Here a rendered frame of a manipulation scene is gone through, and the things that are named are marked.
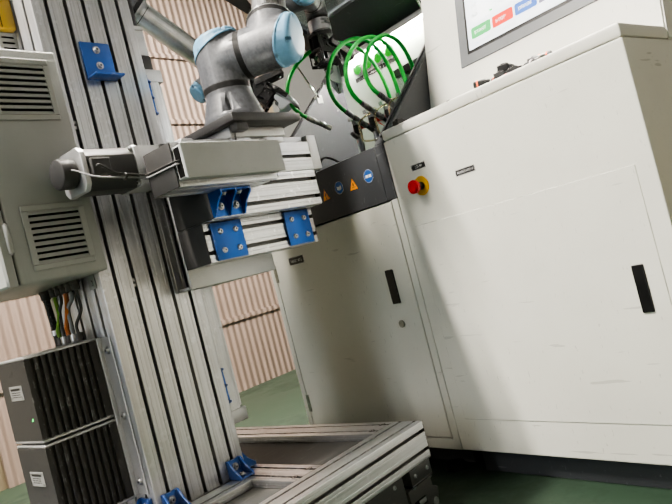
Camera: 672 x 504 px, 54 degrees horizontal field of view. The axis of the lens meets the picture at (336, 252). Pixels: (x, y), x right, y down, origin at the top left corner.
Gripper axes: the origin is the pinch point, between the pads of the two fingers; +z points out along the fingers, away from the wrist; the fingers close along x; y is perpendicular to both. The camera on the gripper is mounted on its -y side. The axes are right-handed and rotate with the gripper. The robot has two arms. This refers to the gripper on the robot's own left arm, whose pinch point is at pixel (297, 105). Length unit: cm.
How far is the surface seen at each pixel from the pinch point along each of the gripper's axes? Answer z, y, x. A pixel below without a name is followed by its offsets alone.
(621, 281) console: 103, 28, 74
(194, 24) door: -157, -95, -199
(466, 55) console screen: 46, -22, 42
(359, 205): 41, 27, 24
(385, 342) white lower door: 68, 57, 11
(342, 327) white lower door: 54, 58, -2
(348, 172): 32.7, 20.8, 25.3
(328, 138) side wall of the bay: 8.4, -6.7, -31.0
